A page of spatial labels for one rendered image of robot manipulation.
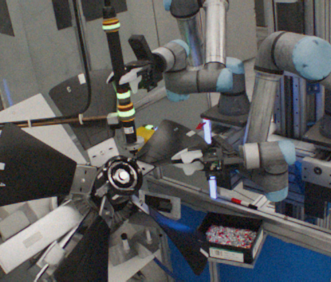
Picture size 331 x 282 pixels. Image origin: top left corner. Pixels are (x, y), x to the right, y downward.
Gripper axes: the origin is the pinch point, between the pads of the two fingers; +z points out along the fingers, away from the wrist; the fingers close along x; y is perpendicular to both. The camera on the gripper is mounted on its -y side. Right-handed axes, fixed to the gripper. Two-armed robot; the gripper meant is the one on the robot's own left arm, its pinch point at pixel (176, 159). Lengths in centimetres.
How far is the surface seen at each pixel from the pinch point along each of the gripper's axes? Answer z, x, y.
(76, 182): 26.2, -6.6, 16.2
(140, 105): 26, 29, -92
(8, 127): 39, -27, 18
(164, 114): 16, 43, -104
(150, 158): 7.8, -1.5, 0.1
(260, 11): -110, 160, -656
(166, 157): 3.0, -1.1, -0.1
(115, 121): 14.6, -17.2, 3.6
